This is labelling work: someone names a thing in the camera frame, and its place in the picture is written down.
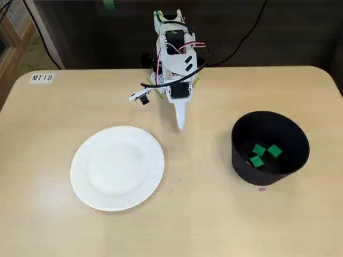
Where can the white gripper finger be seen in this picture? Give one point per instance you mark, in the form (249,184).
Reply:
(181,112)

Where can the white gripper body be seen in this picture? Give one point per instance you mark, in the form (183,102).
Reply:
(178,91)

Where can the green cube block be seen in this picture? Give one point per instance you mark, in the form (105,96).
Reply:
(256,162)
(259,149)
(274,151)

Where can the white paper plate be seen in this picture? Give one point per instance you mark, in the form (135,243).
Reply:
(118,168)

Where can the black pot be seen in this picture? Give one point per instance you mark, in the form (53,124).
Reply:
(268,175)

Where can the yellow-green tape strip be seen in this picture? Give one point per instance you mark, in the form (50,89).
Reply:
(197,81)
(158,93)

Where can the black table clamp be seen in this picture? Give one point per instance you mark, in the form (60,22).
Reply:
(148,60)

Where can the green tape piece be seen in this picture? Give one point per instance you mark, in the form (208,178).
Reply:
(109,4)

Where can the small pink tape mark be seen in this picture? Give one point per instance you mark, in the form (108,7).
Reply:
(263,189)

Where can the white MT18 label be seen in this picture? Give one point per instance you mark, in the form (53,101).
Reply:
(42,78)

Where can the white wrist camera plate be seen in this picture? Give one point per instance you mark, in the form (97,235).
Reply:
(136,96)

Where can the grey white post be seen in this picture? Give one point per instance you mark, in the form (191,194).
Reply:
(45,34)

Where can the wooden furniture frame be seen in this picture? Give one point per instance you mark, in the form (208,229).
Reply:
(16,53)

